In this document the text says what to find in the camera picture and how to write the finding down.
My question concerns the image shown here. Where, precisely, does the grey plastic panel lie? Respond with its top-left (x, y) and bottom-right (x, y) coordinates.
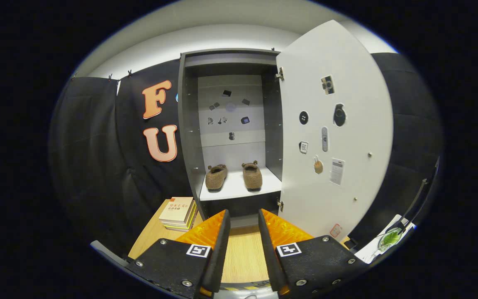
top-left (90, 240), bottom-right (129, 267)

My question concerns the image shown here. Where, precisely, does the white shoe cabinet door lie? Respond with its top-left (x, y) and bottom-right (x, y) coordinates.
top-left (276, 20), bottom-right (394, 241)

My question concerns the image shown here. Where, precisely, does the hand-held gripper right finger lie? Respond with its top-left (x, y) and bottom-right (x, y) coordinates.
top-left (258, 208), bottom-right (368, 297)

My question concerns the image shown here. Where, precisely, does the green round object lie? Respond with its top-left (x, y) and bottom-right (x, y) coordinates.
top-left (378, 228), bottom-right (403, 252)

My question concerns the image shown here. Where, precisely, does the thin black cable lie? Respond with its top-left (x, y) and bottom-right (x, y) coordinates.
top-left (388, 156), bottom-right (441, 233)

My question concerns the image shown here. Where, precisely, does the white cabinet shelf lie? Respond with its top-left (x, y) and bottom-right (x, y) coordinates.
top-left (199, 167), bottom-right (282, 202)

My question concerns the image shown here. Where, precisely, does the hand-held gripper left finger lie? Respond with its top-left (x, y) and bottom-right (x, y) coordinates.
top-left (124, 209), bottom-right (231, 299)

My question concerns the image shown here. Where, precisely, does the grey book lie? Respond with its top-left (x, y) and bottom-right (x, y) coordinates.
top-left (165, 208), bottom-right (199, 232)

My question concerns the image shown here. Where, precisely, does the dark grey shoe cabinet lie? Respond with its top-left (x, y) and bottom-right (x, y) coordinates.
top-left (178, 48), bottom-right (285, 233)

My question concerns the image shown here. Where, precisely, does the white paper sheet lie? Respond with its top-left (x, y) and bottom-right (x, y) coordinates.
top-left (353, 214), bottom-right (417, 265)

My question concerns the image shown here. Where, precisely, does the black backdrop cloth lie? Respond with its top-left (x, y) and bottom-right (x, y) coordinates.
top-left (48, 52), bottom-right (445, 258)

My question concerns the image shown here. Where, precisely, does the book with yellow edge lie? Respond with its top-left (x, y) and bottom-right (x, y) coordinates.
top-left (162, 201), bottom-right (197, 230)

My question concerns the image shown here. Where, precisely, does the beige book with red corner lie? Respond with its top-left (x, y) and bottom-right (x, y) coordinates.
top-left (159, 197), bottom-right (195, 225)

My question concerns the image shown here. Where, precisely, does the brown fuzzy shoe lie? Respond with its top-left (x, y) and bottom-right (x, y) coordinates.
top-left (241, 161), bottom-right (263, 191)
top-left (205, 164), bottom-right (228, 191)

